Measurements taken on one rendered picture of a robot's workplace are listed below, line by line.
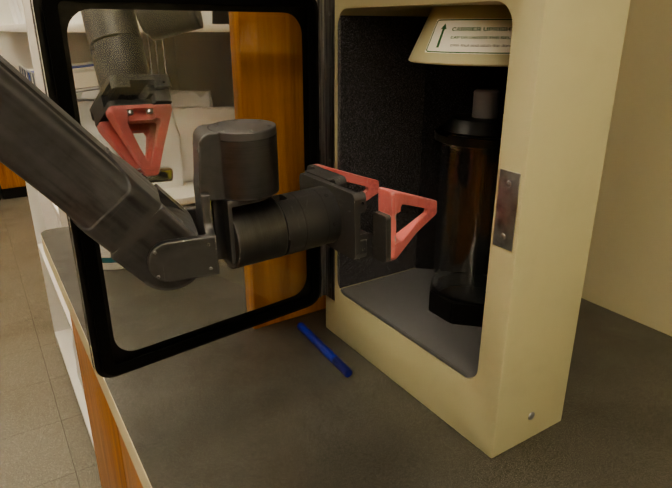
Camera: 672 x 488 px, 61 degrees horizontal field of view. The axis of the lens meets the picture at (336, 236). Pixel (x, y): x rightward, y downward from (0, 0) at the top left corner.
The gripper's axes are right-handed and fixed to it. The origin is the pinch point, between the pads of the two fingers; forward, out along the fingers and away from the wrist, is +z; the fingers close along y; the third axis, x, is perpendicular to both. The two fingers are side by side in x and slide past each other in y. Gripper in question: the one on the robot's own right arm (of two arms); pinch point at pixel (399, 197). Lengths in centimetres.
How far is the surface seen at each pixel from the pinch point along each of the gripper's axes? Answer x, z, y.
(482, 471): 24.2, -1.5, -15.3
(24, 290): 115, -34, 285
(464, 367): 16.6, 1.5, -9.3
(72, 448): 116, -33, 136
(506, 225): -0.4, 1.2, -13.5
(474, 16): -17.7, 5.7, -4.0
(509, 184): -4.2, 1.3, -13.4
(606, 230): 14.5, 43.8, 2.9
